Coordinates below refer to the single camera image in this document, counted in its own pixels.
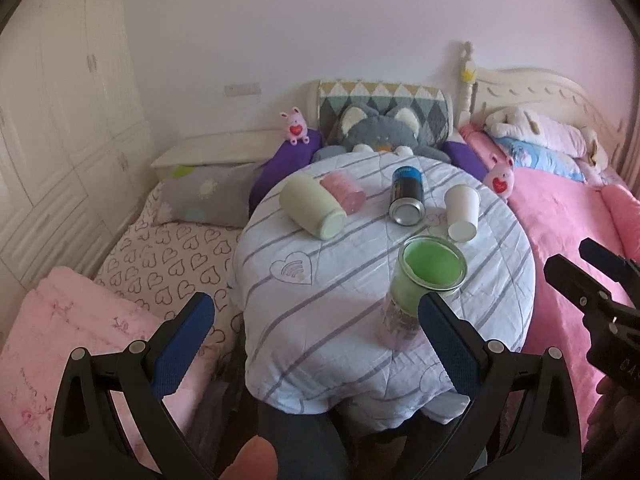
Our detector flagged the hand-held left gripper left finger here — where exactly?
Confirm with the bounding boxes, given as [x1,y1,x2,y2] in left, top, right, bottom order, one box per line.
[48,291,221,480]

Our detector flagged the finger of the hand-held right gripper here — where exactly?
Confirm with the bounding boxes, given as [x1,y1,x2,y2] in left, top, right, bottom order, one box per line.
[544,255,632,322]
[579,238,640,287]

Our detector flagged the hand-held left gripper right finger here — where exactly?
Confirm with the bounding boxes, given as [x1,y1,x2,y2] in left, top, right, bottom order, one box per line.
[417,291,584,480]

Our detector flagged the white paper cup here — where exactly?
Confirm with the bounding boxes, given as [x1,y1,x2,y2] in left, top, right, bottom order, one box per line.
[444,184,481,242]

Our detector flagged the pale green ceramic cup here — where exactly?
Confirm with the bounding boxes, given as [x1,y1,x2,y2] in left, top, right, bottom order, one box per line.
[278,174,347,240]

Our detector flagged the pink ribbed cup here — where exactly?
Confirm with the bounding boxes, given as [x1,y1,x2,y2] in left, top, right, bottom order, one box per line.
[320,170,367,216]

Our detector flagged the person's right hand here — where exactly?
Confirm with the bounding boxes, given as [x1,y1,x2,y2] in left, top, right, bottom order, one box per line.
[586,374,640,461]

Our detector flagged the person's left hand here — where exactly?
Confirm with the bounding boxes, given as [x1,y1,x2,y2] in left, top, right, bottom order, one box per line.
[234,435,279,480]

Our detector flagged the pink bedspread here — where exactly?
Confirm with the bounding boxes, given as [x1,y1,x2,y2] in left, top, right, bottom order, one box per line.
[459,124,640,413]

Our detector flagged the glass jar with green lid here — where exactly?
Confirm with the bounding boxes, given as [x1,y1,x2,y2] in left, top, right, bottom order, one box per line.
[376,236,468,352]

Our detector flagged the heart print bed sheet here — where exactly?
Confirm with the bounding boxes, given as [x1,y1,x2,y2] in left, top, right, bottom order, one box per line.
[94,182,247,347]

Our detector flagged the folded pink blanket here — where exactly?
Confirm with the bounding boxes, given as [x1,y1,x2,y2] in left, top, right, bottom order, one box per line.
[0,265,222,480]

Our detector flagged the blue cartoon pillow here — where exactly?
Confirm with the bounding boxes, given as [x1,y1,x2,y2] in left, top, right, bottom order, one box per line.
[492,135,589,184]

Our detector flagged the pink bunny toy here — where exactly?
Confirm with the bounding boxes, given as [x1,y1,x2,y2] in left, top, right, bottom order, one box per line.
[487,154,516,195]
[279,107,311,147]

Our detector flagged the round table with striped cloth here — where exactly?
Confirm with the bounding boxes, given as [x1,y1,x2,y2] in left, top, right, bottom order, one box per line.
[231,150,535,417]

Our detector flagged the person's dark trouser legs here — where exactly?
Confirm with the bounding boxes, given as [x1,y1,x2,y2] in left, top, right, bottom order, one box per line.
[257,394,490,480]

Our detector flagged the white plush toy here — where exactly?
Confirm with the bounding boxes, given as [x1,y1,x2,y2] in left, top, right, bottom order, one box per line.
[482,107,610,172]

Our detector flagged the grey flower pillow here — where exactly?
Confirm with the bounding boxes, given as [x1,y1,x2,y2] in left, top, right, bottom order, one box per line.
[154,163,267,229]

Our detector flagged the blue drink can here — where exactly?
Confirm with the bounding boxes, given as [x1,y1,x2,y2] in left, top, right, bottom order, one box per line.
[388,165,426,226]

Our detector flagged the purple pillow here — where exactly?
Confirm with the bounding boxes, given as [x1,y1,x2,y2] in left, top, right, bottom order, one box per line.
[248,127,324,222]
[442,140,490,182]

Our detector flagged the white carved bed headboard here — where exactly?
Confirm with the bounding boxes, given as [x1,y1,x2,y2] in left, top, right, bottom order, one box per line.
[459,41,640,187]

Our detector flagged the cream small bed headboard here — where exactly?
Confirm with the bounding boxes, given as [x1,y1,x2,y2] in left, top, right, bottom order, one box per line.
[150,128,292,169]

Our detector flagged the grey cat plush cushion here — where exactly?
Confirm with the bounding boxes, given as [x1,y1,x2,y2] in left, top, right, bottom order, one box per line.
[312,105,452,164]

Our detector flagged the cream wardrobe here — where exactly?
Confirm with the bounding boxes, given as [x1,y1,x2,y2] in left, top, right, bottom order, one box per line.
[0,0,155,292]

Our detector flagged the diamond patterned cushion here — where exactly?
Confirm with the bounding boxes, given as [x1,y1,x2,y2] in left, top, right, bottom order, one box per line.
[317,80,454,147]

